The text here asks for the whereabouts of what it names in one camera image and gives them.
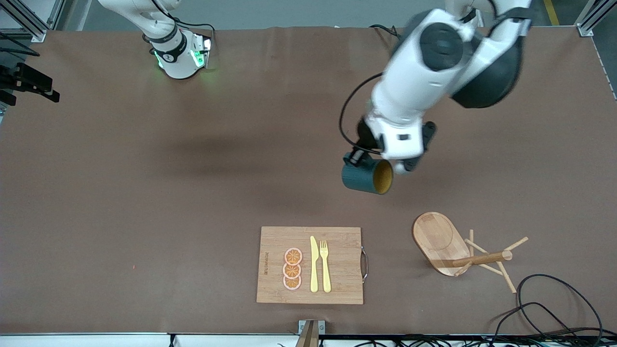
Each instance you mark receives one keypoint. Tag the metal table edge bracket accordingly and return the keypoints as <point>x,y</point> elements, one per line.
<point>311,332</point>

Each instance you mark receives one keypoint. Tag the aluminium frame profile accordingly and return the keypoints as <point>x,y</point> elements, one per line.
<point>33,33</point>
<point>584,30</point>

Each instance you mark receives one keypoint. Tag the orange slice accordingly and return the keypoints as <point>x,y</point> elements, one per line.
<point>291,271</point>
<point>293,256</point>
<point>292,283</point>

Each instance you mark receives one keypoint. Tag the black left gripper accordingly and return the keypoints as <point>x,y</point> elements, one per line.
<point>365,136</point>

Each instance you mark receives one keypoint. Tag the wooden cup rack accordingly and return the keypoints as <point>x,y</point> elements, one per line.
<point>436,236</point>

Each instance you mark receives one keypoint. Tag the yellow plastic fork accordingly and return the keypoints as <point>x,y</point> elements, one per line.
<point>326,274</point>

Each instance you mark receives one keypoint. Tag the wooden cutting board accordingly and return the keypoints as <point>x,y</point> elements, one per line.
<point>342,265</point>

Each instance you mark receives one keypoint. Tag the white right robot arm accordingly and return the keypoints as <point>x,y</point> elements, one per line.
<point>176,62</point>

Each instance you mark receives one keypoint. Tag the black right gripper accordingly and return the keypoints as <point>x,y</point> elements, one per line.
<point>6,79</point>

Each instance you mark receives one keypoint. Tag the yellow plastic knife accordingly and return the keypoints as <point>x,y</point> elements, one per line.
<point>314,270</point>

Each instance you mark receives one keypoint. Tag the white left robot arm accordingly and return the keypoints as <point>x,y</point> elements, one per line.
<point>414,86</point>

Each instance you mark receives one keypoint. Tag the dark green cup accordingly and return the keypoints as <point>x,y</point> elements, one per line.
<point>361,178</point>

